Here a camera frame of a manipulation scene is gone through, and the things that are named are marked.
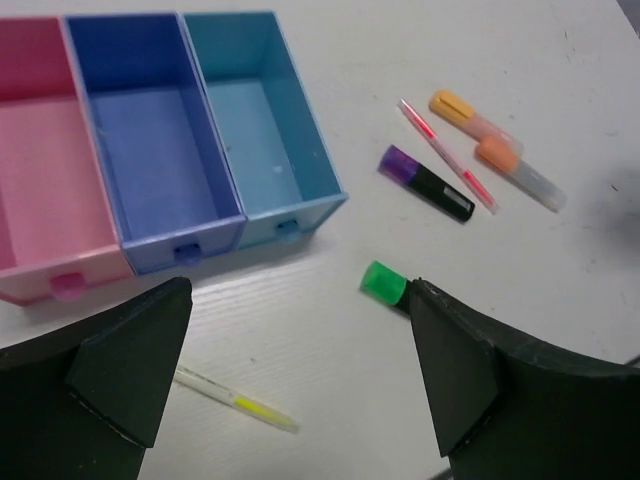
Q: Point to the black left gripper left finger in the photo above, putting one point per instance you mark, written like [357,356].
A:
[86,401]

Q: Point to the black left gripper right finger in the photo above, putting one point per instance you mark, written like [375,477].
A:
[506,405]

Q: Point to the thin yellow highlighter pen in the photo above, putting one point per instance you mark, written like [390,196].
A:
[231,398]

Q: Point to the orange cap clear highlighter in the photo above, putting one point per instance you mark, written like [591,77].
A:
[505,161]

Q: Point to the thin pink highlighter pen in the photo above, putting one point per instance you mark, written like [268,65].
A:
[457,166]

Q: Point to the yellow cap pink highlighter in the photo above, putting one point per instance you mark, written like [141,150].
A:
[463,116]

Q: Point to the pink plastic drawer bin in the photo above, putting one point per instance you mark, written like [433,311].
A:
[58,236]

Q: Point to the green cap black highlighter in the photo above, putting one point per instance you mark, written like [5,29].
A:
[387,287]

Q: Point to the dark blue plastic drawer bin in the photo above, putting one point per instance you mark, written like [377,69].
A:
[170,188]

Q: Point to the purple cap black highlighter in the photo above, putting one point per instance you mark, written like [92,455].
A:
[423,183]

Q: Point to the light blue plastic drawer bin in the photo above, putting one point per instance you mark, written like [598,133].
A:
[283,174]

